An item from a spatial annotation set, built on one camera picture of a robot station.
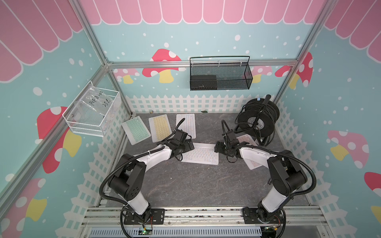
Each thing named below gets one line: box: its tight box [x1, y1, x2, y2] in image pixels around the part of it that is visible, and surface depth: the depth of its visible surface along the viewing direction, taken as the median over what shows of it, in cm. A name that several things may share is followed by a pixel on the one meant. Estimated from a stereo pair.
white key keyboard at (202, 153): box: [181, 142, 220, 166], surface depth 96 cm
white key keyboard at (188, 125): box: [175, 113, 196, 139], surface depth 118 cm
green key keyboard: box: [121, 116, 151, 146], surface depth 111 cm
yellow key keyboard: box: [148, 114, 173, 143], surface depth 115 cm
